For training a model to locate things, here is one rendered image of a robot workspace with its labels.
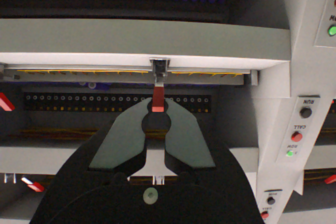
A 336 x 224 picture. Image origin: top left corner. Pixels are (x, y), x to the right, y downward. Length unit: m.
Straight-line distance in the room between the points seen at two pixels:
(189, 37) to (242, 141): 0.24
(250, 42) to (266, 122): 0.13
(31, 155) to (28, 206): 0.28
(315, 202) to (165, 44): 0.62
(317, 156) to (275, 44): 0.24
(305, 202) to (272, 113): 0.41
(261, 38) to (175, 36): 0.12
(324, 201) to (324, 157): 0.29
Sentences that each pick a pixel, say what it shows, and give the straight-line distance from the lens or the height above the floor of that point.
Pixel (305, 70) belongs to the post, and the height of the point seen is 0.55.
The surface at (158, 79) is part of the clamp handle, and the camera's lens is 0.16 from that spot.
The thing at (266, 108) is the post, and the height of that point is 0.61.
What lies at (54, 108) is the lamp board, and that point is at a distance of 0.46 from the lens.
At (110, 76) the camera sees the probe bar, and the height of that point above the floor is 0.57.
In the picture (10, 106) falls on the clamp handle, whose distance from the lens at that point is 0.34.
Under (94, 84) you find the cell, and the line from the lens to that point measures 0.29.
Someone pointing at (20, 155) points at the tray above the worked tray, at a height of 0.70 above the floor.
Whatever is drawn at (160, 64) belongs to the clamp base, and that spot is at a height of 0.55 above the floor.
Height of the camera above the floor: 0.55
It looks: 16 degrees up
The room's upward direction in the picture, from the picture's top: 178 degrees counter-clockwise
